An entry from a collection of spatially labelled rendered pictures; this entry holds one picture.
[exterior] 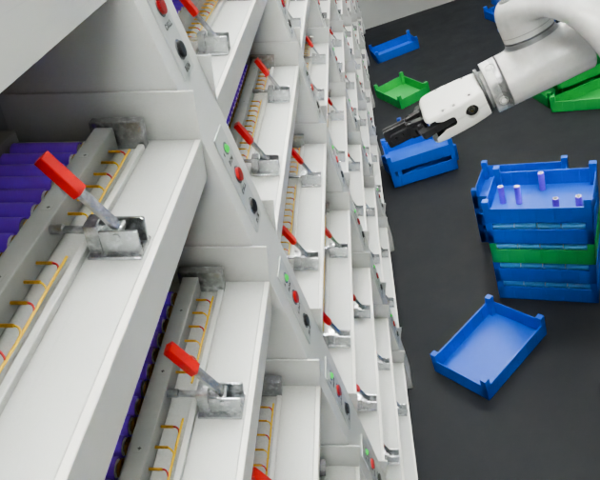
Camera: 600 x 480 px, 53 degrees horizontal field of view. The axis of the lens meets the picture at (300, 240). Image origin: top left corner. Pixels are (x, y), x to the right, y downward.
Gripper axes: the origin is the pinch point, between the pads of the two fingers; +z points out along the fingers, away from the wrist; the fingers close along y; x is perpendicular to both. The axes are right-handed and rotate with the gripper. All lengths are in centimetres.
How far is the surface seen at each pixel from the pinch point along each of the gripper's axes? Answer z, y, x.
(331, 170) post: 21.6, 30.3, -15.9
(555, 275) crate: -14, 54, -95
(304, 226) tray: 22.3, -2.8, -7.1
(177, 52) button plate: 10, -36, 36
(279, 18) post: 13.7, 30.3, 19.9
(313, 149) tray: 21.6, 27.4, -7.6
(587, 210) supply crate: -29, 50, -72
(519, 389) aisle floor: 8, 23, -101
